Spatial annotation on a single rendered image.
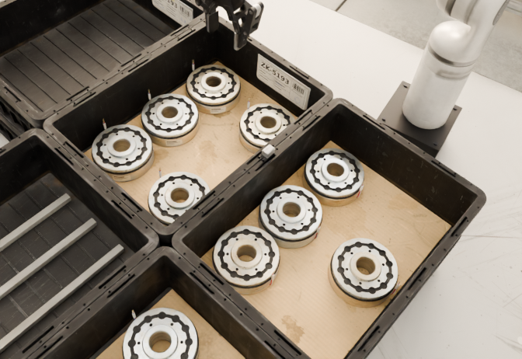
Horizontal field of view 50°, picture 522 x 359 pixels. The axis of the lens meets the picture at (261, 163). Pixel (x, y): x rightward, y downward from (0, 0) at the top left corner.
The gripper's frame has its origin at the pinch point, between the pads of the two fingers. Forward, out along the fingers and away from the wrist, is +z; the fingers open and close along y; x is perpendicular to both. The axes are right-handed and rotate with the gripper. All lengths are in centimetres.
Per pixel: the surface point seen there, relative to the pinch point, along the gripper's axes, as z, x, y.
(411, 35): 101, -143, 20
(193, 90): 14.5, 3.9, 4.6
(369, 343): 7, 24, -48
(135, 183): 17.3, 24.3, -1.9
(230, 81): 14.2, -2.5, 1.0
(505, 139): 31, -44, -44
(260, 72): 12.7, -7.1, -2.5
